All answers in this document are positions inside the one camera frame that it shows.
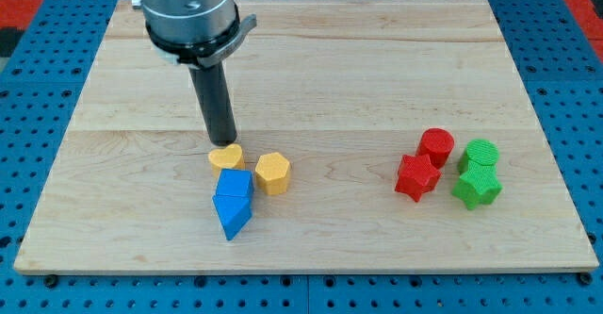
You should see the blue triangle block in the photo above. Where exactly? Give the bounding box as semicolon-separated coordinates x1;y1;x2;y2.
213;195;253;240

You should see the red cylinder block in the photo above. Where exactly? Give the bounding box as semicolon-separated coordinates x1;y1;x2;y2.
416;128;455;169

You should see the wooden board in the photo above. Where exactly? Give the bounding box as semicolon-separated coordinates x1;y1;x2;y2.
14;0;599;275

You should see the red star block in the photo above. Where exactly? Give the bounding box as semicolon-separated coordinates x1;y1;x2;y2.
394;154;442;203

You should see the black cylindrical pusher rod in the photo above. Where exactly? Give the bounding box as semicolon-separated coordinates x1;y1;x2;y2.
189;64;236;146

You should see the blue cube block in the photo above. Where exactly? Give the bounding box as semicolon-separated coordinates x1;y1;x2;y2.
216;169;254;198

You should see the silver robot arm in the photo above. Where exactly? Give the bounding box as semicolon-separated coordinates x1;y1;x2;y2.
140;0;257;146

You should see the green cylinder block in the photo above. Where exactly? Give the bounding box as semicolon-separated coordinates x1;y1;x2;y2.
457;139;499;174

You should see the yellow hexagon block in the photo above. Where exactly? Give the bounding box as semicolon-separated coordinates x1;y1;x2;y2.
254;152;291;195

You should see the green star block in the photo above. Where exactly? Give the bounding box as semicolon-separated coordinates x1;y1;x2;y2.
451;161;503;210

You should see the yellow heart block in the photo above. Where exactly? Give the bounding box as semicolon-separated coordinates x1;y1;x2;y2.
208;143;245;178

